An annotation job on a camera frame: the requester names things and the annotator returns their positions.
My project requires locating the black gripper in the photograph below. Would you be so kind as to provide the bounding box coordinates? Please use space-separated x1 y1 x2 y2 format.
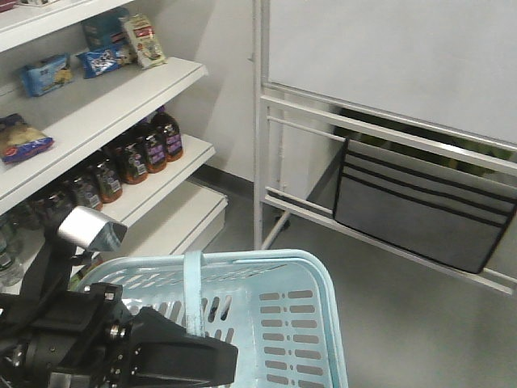
1 283 238 387

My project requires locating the light blue plastic basket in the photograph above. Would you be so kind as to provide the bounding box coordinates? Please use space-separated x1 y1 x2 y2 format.
77 249 348 387

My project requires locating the clear water bottle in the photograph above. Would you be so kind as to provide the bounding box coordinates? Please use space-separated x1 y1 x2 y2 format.
1 214 24 287

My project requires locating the white metal shelf unit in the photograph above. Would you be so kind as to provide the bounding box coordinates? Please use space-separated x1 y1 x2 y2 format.
0 0 229 294

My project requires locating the purple snack bag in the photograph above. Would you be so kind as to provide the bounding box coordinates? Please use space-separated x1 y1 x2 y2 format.
1 113 54 165

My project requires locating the blue cookie packet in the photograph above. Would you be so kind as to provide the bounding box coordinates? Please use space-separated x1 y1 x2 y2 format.
76 43 135 79
19 53 74 97

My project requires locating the cream snack bag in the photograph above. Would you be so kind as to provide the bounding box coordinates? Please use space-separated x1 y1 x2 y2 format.
119 14 167 70

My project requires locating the grey fabric organizer bag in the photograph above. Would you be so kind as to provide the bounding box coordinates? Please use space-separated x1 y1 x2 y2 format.
333 139 516 274

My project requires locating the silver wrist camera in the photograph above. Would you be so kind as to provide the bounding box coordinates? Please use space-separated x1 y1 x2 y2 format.
45 206 128 252

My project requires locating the white metal rack frame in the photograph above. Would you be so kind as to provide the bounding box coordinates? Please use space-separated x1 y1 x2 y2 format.
248 0 517 297

